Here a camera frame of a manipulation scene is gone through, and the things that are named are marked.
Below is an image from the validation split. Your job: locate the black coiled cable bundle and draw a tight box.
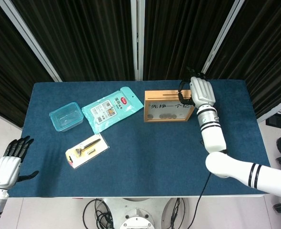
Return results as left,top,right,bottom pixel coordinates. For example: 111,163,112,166
83,198,114,229

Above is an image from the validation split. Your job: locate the black pleated curtain panel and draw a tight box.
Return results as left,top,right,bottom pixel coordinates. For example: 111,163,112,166
202,0,281,119
142,0,234,81
0,0,56,128
10,0,136,82

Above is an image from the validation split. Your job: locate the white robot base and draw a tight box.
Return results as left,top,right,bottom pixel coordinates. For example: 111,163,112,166
102,197,179,229

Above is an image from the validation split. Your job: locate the teal clear plastic container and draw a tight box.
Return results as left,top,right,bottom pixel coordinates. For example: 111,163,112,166
49,102,84,132

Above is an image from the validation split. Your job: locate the wooden coin bank frame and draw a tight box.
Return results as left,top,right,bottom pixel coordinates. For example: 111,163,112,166
144,89,196,123

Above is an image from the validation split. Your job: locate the blue table mat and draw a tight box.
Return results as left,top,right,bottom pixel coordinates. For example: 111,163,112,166
6,80,272,198

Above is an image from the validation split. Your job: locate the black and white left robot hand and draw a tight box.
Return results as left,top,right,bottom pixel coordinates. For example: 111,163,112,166
0,135,40,191

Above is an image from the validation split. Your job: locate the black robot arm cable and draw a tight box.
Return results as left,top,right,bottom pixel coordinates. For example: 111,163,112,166
190,173,212,229

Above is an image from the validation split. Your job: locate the teal printed pouch package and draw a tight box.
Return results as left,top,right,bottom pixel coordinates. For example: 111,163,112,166
81,86,144,134

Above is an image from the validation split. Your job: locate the razor in blister pack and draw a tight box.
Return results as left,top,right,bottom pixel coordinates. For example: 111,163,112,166
65,133,110,169

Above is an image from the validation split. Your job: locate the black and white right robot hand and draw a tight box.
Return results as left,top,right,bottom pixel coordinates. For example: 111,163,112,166
177,67,216,108

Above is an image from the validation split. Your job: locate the grey partition frame post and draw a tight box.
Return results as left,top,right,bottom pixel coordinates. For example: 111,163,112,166
0,0,63,83
130,0,146,81
197,0,246,80
257,95,281,124

